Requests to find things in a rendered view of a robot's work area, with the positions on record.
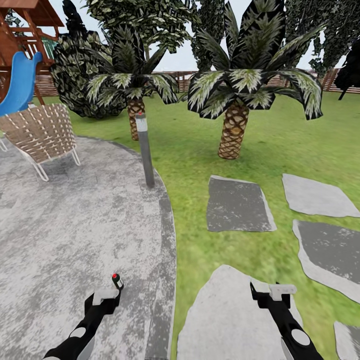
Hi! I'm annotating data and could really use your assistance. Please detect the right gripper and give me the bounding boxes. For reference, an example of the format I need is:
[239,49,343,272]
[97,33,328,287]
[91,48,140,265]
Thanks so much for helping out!
[250,283,291,318]

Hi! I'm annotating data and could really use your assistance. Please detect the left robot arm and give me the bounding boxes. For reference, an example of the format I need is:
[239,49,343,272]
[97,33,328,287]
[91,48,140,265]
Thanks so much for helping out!
[43,289,121,360]

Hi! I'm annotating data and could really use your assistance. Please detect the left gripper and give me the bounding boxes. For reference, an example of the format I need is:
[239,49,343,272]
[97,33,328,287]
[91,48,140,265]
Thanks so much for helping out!
[84,293,121,321]

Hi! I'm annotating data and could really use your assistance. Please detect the insectifuge atomizer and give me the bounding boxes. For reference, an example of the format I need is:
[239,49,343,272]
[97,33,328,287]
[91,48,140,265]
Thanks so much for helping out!
[112,273,125,291]

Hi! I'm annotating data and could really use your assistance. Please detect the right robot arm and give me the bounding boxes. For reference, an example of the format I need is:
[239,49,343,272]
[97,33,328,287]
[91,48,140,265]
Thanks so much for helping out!
[250,283,323,360]

